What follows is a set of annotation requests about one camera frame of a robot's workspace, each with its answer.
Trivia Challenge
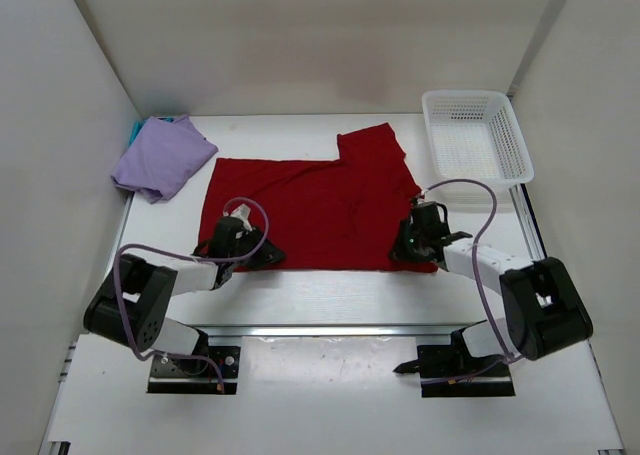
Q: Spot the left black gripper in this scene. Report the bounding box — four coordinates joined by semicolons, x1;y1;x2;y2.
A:
229;225;285;272

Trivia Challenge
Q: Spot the red t shirt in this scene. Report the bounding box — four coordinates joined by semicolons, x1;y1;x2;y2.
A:
198;123;437;273

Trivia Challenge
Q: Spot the lavender t shirt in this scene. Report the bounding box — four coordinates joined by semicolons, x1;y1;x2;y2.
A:
111;116;218;204

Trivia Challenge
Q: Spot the teal t shirt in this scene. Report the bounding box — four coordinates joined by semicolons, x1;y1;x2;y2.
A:
127;117;176;147

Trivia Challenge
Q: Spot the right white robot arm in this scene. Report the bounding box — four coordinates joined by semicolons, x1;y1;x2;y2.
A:
390;199;594;375

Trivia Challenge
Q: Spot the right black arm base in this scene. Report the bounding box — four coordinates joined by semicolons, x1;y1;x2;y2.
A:
393;329;516;399

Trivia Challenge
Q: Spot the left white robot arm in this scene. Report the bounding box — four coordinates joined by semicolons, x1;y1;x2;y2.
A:
83;215;286;375

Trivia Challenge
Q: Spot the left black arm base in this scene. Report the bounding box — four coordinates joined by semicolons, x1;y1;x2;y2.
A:
147;334;241;395

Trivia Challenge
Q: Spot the white plastic laundry basket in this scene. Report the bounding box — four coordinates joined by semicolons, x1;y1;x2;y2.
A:
421;89;534;200

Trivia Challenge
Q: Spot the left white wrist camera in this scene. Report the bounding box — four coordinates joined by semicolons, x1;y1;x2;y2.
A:
230;203;253;232

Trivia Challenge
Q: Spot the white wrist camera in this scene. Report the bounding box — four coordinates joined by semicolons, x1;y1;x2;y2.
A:
411;190;428;206
230;203;253;232

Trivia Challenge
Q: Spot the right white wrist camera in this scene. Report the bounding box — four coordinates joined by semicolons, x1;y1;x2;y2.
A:
411;190;428;206

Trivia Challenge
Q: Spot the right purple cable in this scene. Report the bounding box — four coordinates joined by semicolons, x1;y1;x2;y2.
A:
424;178;526;371

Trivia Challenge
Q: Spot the purple cable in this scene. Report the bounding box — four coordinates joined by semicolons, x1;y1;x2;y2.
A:
113;197;270;381
424;178;526;371

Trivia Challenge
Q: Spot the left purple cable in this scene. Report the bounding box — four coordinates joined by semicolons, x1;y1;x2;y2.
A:
113;197;270;381

